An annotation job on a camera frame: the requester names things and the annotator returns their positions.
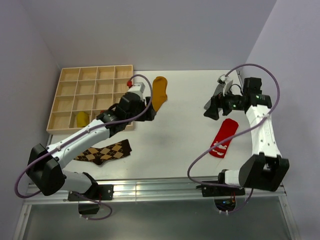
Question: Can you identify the brown argyle sock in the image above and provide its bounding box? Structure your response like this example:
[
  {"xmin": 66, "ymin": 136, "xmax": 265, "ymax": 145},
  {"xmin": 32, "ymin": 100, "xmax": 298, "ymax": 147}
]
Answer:
[{"xmin": 74, "ymin": 139, "xmax": 132, "ymax": 166}]

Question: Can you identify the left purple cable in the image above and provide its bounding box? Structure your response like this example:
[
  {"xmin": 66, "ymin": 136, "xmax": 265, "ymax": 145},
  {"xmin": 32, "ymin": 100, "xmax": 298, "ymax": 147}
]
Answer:
[{"xmin": 13, "ymin": 74, "xmax": 154, "ymax": 221}]

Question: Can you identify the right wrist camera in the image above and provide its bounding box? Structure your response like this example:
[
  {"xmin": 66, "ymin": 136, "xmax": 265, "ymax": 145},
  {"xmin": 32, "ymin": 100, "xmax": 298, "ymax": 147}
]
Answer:
[{"xmin": 217, "ymin": 74, "xmax": 233, "ymax": 96}]

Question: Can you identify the black sock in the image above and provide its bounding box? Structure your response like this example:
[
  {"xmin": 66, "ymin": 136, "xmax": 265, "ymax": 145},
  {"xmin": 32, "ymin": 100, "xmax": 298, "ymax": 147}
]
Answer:
[{"xmin": 144, "ymin": 110, "xmax": 157, "ymax": 122}]

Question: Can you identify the yellow bear sock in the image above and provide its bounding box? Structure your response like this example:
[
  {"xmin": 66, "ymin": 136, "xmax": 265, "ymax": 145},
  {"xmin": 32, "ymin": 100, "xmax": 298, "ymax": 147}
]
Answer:
[{"xmin": 76, "ymin": 111, "xmax": 90, "ymax": 128}]

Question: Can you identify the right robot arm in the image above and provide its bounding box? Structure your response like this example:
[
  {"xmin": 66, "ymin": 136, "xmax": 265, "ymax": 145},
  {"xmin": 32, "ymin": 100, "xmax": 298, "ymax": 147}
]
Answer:
[{"xmin": 203, "ymin": 75, "xmax": 290, "ymax": 195}]

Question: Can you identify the mustard striped-cuff sock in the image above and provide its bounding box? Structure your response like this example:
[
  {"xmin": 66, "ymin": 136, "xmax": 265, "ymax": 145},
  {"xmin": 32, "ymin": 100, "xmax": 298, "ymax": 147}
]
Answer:
[{"xmin": 152, "ymin": 76, "xmax": 168, "ymax": 112}]

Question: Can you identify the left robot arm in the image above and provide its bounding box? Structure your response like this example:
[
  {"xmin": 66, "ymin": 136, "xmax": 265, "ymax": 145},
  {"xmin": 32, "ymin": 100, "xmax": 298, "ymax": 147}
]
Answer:
[{"xmin": 26, "ymin": 92, "xmax": 156, "ymax": 200}]

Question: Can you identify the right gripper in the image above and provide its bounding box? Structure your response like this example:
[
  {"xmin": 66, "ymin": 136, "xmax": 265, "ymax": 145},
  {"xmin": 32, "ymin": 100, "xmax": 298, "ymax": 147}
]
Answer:
[{"xmin": 203, "ymin": 85, "xmax": 244, "ymax": 121}]

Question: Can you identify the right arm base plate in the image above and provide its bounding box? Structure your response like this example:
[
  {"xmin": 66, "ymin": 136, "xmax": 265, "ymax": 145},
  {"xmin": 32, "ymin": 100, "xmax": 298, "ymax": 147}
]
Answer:
[{"xmin": 196, "ymin": 184, "xmax": 246, "ymax": 197}]

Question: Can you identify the wooden compartment tray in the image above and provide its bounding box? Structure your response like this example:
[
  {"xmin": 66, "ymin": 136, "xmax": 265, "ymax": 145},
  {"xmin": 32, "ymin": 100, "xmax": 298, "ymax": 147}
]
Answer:
[{"xmin": 46, "ymin": 65, "xmax": 134, "ymax": 135}]

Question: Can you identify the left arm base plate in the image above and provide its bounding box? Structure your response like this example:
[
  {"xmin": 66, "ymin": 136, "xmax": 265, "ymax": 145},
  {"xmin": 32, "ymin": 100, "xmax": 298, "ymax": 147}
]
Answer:
[{"xmin": 67, "ymin": 184, "xmax": 114, "ymax": 202}]

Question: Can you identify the grey sock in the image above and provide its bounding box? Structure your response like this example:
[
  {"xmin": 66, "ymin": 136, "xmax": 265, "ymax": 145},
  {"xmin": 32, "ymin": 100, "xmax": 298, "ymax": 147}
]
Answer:
[{"xmin": 203, "ymin": 83, "xmax": 224, "ymax": 110}]

